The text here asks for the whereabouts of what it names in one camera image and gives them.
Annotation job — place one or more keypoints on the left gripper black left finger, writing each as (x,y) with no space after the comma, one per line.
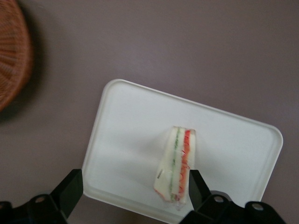
(70,191)

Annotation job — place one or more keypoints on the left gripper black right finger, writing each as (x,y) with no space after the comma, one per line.
(198,191)

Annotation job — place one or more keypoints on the triangle sandwich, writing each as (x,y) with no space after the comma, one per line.
(177,163)

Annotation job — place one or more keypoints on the cream plastic tray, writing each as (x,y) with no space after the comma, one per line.
(140,128)

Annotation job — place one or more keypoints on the brown round wicker basket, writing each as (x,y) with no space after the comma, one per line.
(11,58)

